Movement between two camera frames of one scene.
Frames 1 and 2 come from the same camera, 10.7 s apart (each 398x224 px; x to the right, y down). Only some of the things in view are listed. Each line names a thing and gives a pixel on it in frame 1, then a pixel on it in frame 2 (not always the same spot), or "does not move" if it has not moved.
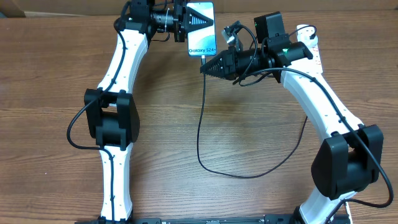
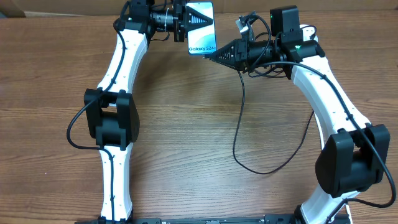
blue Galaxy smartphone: x=202 y=42 does not move
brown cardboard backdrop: x=9 y=9 does not move
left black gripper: x=181 y=26 does not move
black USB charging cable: x=235 y=175 -> x=239 y=128
